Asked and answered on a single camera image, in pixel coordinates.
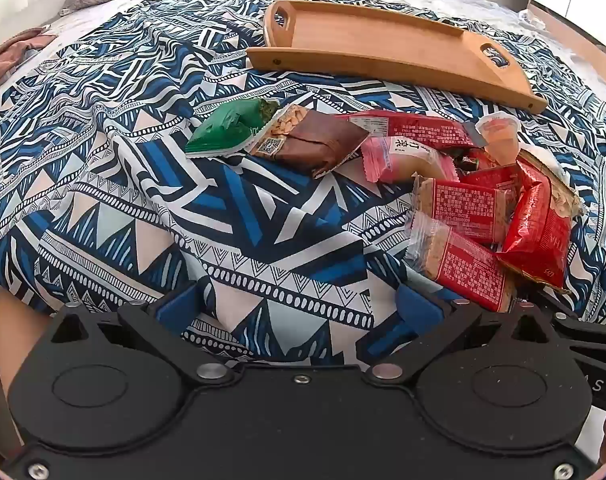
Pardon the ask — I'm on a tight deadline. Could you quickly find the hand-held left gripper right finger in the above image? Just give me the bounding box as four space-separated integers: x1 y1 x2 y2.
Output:
355 286 569 387

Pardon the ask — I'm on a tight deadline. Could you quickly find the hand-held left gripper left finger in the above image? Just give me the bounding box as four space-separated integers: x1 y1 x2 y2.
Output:
47 284 234 388

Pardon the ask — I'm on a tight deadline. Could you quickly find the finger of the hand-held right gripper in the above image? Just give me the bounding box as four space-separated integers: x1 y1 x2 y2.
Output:
536 302 606 358

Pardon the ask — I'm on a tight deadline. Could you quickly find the red cracker packet clear end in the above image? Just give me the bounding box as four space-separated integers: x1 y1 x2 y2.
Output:
412 176 515 244
404 211 517 314

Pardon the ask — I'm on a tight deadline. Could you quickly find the shiny red snack packet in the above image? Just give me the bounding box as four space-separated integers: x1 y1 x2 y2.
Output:
496 160 575 294

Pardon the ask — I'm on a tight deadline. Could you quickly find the pink snack packet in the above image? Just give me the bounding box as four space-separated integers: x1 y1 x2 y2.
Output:
360 136 462 185

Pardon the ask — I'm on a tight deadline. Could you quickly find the gold dark candy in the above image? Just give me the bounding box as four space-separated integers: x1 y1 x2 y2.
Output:
453 152 485 174

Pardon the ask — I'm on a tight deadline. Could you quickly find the long red snack bar packet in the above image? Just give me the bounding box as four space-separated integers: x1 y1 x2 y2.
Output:
333 111 485 152

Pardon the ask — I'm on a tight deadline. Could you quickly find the green snack packet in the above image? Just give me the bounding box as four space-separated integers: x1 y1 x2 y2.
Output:
185 99 282 159

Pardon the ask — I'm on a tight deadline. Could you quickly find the orange jelly cup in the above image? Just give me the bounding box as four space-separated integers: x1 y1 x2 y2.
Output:
475 113 522 166

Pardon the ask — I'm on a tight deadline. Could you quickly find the brown peanut snack packet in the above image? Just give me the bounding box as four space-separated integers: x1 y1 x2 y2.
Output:
248 105 372 179

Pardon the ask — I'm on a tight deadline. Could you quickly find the wooden tray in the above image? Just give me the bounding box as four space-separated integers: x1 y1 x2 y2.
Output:
245 0 549 115

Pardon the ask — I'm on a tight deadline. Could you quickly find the blue patterned blanket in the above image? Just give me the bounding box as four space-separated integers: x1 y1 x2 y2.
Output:
0 0 606 366

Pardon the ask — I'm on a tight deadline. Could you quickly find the brown cloth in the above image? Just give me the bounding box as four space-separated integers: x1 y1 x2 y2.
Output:
0 27 58 98

